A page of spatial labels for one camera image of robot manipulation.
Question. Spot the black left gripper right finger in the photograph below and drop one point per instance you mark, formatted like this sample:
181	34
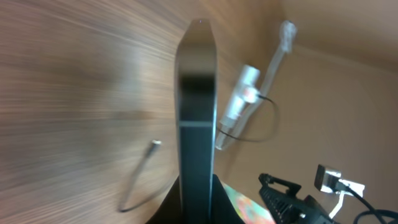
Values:
222	210

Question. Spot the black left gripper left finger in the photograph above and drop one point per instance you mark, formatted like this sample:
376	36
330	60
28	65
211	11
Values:
169	211

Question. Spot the white power strip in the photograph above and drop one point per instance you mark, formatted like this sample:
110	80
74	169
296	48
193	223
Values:
244	93

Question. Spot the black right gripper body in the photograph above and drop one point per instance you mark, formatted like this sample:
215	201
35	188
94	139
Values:
309	211

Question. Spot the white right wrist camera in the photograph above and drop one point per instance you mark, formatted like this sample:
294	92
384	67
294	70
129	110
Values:
330	181

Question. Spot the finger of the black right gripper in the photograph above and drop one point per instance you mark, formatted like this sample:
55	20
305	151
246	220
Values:
280	205

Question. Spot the blue Galaxy smartphone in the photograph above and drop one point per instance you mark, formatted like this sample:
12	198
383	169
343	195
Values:
195	110

